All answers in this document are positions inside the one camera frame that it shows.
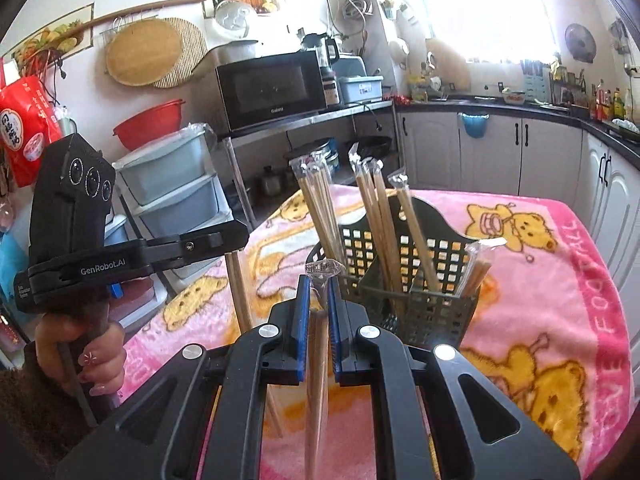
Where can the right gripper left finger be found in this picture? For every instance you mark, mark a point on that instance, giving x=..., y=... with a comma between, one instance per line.
x=200, y=416

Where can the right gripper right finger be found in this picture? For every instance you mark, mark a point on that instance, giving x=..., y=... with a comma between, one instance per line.
x=435, y=415

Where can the chopsticks pair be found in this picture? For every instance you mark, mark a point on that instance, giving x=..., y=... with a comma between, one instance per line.
x=320, y=273
x=482, y=254
x=314, y=180
x=400, y=182
x=391, y=248
x=361, y=170

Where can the white kitchen cabinets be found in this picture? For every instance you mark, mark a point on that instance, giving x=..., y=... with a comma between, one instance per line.
x=534, y=158

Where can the left hand painted nails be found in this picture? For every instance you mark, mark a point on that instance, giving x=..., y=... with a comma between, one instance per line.
x=102, y=362

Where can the pink bear blanket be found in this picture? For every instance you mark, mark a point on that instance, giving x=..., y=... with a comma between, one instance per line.
x=549, y=329

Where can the plastic drawer tower right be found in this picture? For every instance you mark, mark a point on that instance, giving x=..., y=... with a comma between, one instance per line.
x=170, y=185

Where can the red plastic basin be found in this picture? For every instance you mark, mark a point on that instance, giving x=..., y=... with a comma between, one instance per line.
x=150, y=125

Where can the red snack bag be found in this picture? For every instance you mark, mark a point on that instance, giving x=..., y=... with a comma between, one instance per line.
x=28, y=126

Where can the dark green utensil basket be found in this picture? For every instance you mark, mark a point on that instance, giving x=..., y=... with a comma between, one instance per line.
x=416, y=315

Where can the steel shelf rack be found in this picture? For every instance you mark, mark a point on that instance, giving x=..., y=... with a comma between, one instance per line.
x=254, y=167

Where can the round bamboo board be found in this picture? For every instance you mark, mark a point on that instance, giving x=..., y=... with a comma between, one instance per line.
x=143, y=52

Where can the wooden rolling pin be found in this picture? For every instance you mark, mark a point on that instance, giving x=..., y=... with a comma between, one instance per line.
x=157, y=5

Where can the black microwave oven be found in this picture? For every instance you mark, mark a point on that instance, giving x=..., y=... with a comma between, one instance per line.
x=270, y=88

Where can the blue hanging basket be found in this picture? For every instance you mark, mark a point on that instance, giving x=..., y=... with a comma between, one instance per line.
x=474, y=125

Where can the black electric kettle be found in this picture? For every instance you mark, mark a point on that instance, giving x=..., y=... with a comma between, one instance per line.
x=324, y=46

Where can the blue plastic box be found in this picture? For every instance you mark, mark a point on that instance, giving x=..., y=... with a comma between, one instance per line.
x=360, y=89

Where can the wall fan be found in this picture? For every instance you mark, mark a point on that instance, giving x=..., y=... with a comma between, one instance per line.
x=580, y=43

